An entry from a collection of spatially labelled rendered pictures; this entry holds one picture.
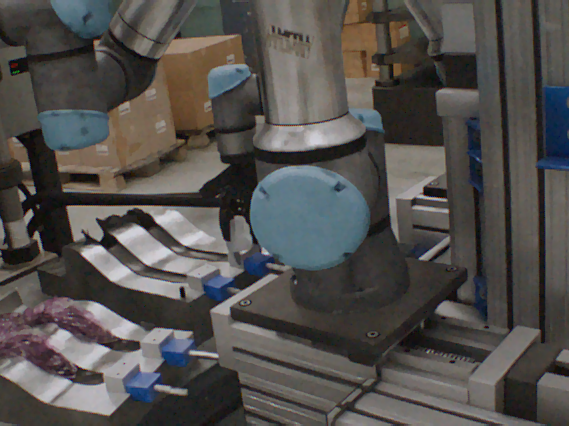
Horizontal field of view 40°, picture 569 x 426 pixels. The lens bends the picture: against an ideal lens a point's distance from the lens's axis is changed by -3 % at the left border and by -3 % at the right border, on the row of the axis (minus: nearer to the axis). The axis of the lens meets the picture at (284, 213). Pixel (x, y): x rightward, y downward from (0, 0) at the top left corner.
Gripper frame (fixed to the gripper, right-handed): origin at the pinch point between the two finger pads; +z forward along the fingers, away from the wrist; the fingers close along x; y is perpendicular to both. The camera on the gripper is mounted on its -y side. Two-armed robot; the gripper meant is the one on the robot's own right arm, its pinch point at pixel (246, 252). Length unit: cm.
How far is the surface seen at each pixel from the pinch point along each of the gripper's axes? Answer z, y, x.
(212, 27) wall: 37, -600, 585
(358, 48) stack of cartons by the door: 61, -373, 564
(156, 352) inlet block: 4.6, 6.9, -30.2
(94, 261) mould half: -0.4, -25.3, -17.0
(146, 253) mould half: 1.4, -21.9, -6.6
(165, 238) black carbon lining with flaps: 1.0, -23.7, 0.4
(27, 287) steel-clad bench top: 11, -54, -18
